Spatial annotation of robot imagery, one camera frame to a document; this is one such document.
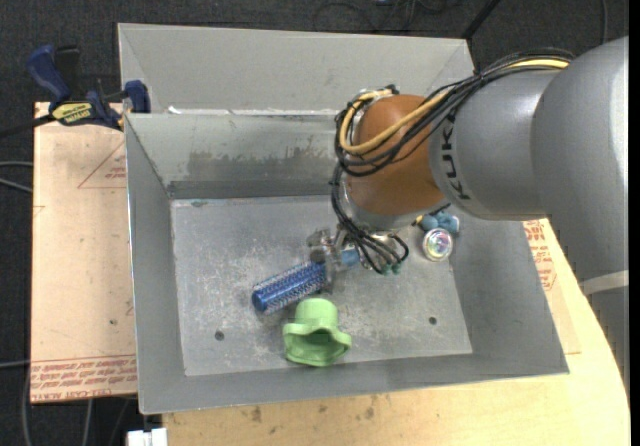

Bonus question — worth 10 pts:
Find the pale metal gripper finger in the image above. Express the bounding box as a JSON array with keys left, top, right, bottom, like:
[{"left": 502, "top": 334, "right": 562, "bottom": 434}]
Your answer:
[
  {"left": 305, "top": 227, "right": 335, "bottom": 260},
  {"left": 319, "top": 258, "right": 336, "bottom": 295}
]

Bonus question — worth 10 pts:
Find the green flower-shaped plastic cup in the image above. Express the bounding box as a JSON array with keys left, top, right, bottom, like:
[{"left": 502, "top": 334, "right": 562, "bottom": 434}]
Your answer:
[{"left": 282, "top": 297, "right": 353, "bottom": 368}]

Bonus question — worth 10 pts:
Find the clear round glass thing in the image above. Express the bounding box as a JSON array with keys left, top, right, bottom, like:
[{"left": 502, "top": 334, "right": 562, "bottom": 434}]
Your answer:
[{"left": 422, "top": 228, "right": 454, "bottom": 263}]

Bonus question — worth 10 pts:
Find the grey metal bin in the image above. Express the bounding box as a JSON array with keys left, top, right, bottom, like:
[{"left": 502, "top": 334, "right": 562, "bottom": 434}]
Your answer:
[{"left": 117, "top": 22, "right": 570, "bottom": 416}]

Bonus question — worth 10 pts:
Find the light blue soft toy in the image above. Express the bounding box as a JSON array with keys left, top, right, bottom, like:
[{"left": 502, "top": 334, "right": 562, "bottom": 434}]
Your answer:
[{"left": 421, "top": 211, "right": 461, "bottom": 236}]

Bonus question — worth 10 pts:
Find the brown cardboard board, red print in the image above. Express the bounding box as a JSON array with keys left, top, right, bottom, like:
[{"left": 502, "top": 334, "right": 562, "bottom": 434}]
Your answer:
[{"left": 29, "top": 101, "right": 584, "bottom": 406}]

